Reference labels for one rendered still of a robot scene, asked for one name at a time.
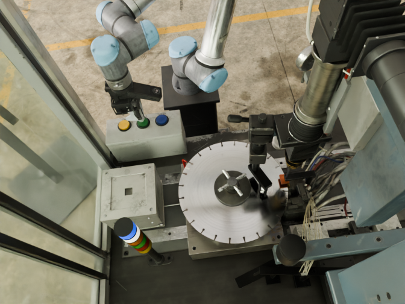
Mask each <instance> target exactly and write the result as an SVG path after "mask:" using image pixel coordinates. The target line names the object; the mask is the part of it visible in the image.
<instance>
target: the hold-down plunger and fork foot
mask: <svg viewBox="0 0 405 304"><path fill-rule="evenodd" d="M248 169H249V170H250V171H251V173H252V174H253V176H254V177H255V178H256V180H257V181H258V182H259V191H261V187H262V188H263V189H264V190H266V191H268V188H269V187H271V186H272V182H271V181H270V180H269V178H268V177H267V175H266V174H265V173H264V172H263V170H262V169H261V167H260V164H249V165H248Z"/></svg>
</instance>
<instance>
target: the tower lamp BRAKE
mask: <svg viewBox="0 0 405 304"><path fill-rule="evenodd" d="M114 232H115V234H116V235H117V236H119V237H120V238H121V239H124V240H129V239H131V238H132V237H134V235H135V234H136V232H137V227H136V225H135V224H134V223H133V222H132V220H131V219H129V218H127V217H122V218H120V219H118V220H117V221H116V222H115V225H114Z"/></svg>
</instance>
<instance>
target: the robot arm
mask: <svg viewBox="0 0 405 304"><path fill-rule="evenodd" d="M155 1H156V0H115V1H114V2H111V1H103V2H101V3H100V4H99V5H98V7H97V9H96V18H97V20H98V22H99V23H100V24H101V25H102V26H103V27H104V28H105V29H106V30H108V31H109V32H110V33H111V34H112V35H114V37H113V36H111V35H108V34H105V35H103V36H99V37H97V38H96V39H94V41H93V42H92V44H91V47H90V49H91V52H92V55H93V57H94V59H95V62H96V64H97V65H98V66H99V68H100V70H101V72H102V74H103V76H104V78H105V80H106V81H105V88H104V90H105V92H108V93H109V94H110V96H111V107H112V109H113V111H114V112H115V114H116V115H124V114H128V113H130V115H129V116H128V117H126V118H125V119H126V120H127V121H139V122H143V121H144V119H145V118H144V117H145V116H144V112H143V107H142V103H141V100H140V99H144V100H150V101H156V102H159V101H160V100H161V98H162V89H161V87H157V86H152V85H148V84H142V83H136V82H133V81H132V76H131V74H130V71H129V69H128V66H127V64H128V63H129V62H131V61H133V60H134V59H136V58H138V57H139V56H140V55H142V54H143V53H145V52H147V51H148V50H150V49H151V48H152V47H153V46H155V45H156V44H158V43H159V40H160V37H159V33H158V31H157V29H156V27H155V26H154V24H153V23H152V22H151V21H149V20H143V21H140V22H139V23H137V22H136V21H135V19H136V18H137V17H138V16H139V15H141V14H142V13H143V12H144V11H145V10H146V9H147V8H148V7H149V6H150V5H151V4H152V3H154V2H155ZM236 5H237V0H211V1H210V7H209V12H208V16H207V21H206V27H205V30H204V35H203V39H202V44H201V49H199V48H198V44H197V42H196V40H195V39H194V38H193V37H190V36H181V37H178V38H176V39H174V40H173V41H172V42H171V43H170V45H169V56H170V58H171V63H172V68H173V71H174V73H173V77H172V85H173V88H174V89H175V91H176V92H178V93H179V94H181V95H194V94H196V93H198V92H200V91H201V90H203V91H205V92H207V93H210V92H214V91H216V90H217V89H219V88H220V87H221V86H222V85H223V84H224V82H225V81H226V79H227V77H228V71H227V70H226V69H225V68H224V64H225V56H224V55H223V53H224V49H225V45H226V42H227V38H228V34H229V31H230V27H231V23H232V20H233V16H234V12H235V9H236ZM112 100H113V101H112ZM114 108H115V109H114ZM115 110H116V111H115Z"/></svg>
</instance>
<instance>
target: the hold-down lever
mask: <svg viewBox="0 0 405 304"><path fill-rule="evenodd" d="M227 121H228V122H232V123H241V122H249V118H247V117H242V116H240V115H232V114H230V115H228V117H227Z"/></svg>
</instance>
